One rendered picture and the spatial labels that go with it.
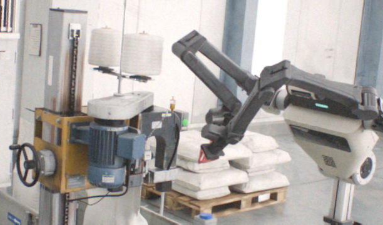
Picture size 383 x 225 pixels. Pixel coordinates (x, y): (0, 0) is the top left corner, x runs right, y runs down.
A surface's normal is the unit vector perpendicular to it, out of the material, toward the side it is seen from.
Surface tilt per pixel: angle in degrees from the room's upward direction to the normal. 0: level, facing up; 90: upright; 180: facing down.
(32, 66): 90
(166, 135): 90
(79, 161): 90
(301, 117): 40
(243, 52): 90
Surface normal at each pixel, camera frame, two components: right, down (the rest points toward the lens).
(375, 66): -0.73, 0.05
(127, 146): -0.40, 0.11
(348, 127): -0.40, -0.72
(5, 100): 0.68, 0.18
